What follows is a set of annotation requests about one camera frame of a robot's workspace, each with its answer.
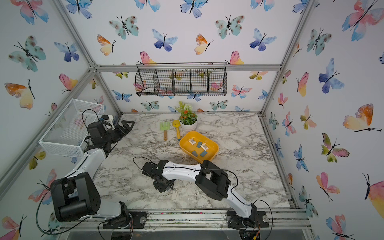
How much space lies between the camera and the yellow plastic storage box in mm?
981

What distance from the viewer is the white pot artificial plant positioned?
3.22 feet

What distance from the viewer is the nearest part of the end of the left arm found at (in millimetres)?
655
